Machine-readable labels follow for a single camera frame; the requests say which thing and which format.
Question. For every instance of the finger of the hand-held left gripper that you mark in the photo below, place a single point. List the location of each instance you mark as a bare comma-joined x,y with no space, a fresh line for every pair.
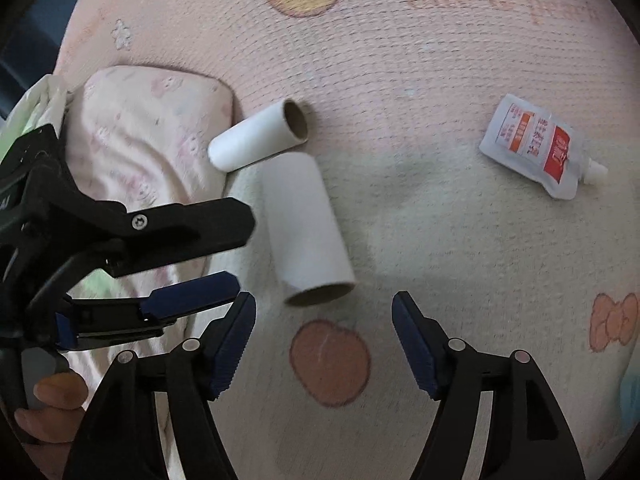
195,295
190,230

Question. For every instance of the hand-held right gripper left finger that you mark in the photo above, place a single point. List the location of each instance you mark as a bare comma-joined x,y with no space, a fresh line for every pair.
235,342

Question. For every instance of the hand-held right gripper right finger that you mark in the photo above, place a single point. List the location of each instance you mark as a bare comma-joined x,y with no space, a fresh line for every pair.
415,342

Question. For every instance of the white cardboard roll tube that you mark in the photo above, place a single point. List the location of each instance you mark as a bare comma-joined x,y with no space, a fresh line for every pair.
250,135
305,225

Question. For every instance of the white pouch with red label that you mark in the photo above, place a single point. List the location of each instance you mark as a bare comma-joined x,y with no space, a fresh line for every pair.
530,145

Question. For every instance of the person's left hand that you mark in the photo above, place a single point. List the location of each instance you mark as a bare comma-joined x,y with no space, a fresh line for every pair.
55,425

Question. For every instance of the white green plastic packet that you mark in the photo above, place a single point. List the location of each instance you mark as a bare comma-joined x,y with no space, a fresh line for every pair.
35,110

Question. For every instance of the printed blanket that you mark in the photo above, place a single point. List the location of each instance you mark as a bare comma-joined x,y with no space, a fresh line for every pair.
425,235

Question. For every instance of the pink printed pillow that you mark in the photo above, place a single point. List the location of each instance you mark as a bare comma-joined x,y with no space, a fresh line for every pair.
150,125

